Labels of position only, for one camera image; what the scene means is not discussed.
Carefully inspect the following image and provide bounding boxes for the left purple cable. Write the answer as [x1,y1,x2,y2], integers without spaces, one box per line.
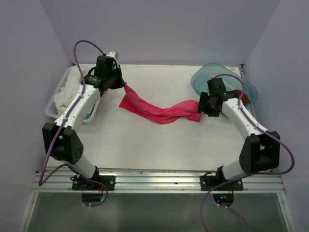
[38,40,109,207]

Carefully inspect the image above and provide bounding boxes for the white plastic basket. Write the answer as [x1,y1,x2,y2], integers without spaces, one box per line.
[45,67,97,121]

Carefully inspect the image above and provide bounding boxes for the blue and peach towel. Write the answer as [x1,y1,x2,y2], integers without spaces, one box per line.
[84,104,97,123]

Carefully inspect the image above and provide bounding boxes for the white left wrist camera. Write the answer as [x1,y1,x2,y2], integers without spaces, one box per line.
[106,51,119,61]

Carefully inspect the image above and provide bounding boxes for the blue transparent plastic tub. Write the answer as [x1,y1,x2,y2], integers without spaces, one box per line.
[190,62,259,109]

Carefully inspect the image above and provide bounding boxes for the aluminium mounting rail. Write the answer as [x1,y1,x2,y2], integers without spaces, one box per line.
[31,168,285,193]

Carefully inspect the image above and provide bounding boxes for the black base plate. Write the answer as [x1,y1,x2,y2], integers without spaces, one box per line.
[199,172,244,191]
[70,175,116,191]

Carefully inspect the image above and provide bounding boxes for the purple cable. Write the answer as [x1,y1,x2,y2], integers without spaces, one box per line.
[200,74,295,232]
[38,40,109,207]

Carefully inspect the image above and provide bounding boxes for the pink towel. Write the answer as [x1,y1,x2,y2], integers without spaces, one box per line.
[119,85,203,124]

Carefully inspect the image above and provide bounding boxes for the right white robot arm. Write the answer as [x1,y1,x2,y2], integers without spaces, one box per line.
[197,78,280,190]

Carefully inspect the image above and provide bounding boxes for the brown towel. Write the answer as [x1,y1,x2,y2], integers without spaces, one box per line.
[236,89,250,105]

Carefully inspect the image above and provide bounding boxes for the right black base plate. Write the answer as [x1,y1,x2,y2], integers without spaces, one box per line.
[199,172,244,191]

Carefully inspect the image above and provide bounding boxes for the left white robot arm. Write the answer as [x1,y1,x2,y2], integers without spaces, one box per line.
[42,52,125,190]

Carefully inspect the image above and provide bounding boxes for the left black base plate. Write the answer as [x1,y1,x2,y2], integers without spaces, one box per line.
[70,175,116,191]

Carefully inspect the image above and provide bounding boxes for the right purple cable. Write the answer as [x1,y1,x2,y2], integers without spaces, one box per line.
[200,74,295,232]

